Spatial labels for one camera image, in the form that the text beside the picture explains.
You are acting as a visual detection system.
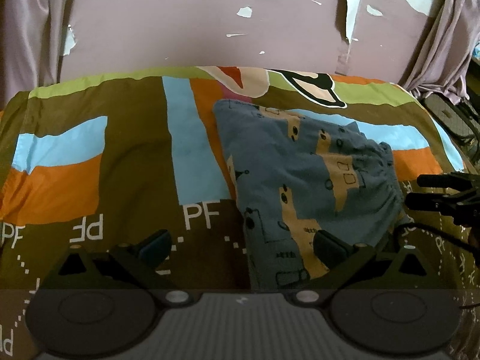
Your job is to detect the dark grid-patterned object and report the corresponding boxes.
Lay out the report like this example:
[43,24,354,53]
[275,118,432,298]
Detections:
[421,93,480,152]

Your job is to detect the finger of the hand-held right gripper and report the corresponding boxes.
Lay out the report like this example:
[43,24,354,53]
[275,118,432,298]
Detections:
[404,192,474,215]
[417,173,474,190]

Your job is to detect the colourful printed blanket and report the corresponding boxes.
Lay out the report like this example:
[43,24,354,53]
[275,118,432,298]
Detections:
[0,65,480,360]

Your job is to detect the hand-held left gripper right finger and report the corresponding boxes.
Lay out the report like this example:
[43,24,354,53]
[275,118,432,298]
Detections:
[294,229,439,306]

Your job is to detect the pink curtain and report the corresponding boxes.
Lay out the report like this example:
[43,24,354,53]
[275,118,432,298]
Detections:
[399,0,480,106]
[0,0,89,100]

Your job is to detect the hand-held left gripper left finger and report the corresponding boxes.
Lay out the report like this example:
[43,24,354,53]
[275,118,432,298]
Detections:
[45,229,194,307]

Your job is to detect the blue car-print pants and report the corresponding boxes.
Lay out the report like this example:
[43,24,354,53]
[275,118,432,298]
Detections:
[212,98,411,292]

